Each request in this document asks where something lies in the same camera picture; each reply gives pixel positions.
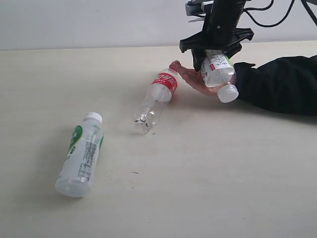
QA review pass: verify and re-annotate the clear tea bottle white label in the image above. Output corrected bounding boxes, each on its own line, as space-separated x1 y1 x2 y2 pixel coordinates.
200 50 239 103

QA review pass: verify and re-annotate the person's open bare hand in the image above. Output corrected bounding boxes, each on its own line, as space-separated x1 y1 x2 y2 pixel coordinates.
169 60 217 96

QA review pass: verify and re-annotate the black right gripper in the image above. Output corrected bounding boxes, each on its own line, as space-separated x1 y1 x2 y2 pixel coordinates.
179 12 254 72

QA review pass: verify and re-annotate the clear red-label cola bottle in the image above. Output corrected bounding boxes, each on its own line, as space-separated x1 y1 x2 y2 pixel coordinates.
133 68 179 134

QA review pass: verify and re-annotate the black sleeved forearm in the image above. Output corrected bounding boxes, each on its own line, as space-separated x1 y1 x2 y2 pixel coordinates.
234 56 317 116

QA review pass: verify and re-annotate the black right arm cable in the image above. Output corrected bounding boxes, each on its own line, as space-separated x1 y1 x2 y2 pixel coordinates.
244 0 317 27

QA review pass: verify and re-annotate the white green-label bottle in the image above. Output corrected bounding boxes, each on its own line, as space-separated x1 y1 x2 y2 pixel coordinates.
55 112 104 198

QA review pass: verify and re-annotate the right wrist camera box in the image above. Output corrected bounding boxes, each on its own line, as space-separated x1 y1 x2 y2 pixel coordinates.
185 0 214 23

